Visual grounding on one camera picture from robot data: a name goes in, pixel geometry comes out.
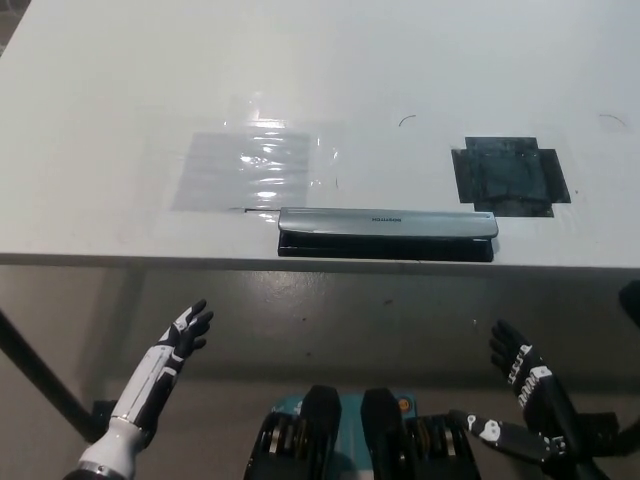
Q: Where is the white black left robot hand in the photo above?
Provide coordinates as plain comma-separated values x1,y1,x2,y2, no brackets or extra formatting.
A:
108,298,215,433

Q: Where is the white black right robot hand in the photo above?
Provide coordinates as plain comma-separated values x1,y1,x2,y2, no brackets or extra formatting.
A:
448,318,585,460

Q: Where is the black table leg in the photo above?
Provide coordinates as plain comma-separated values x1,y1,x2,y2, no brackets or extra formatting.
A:
0,308,97,444
617,281,640,327

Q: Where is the grey tape patch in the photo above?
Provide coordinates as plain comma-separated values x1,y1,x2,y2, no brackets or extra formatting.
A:
169,130,313,212

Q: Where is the black tape patch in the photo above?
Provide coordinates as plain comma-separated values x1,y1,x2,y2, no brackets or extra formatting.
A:
449,135,572,219

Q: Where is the clear plastic film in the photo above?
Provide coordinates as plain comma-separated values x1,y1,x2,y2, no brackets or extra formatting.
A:
222,92,347,211

